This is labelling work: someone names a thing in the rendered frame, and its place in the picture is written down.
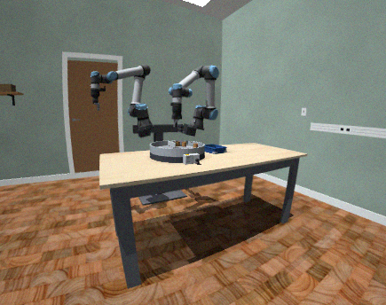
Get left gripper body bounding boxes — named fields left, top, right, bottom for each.
left=170, top=98, right=182, bottom=119

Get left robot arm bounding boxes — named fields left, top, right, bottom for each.
left=169, top=66, right=219, bottom=128

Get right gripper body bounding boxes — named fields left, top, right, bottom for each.
left=91, top=83, right=106, bottom=104

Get blue open-top crate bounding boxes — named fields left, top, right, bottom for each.
left=204, top=144, right=227, bottom=153

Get grey round turntable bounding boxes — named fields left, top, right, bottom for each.
left=150, top=140, right=205, bottom=165

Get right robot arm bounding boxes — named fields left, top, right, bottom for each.
left=91, top=65, right=153, bottom=129

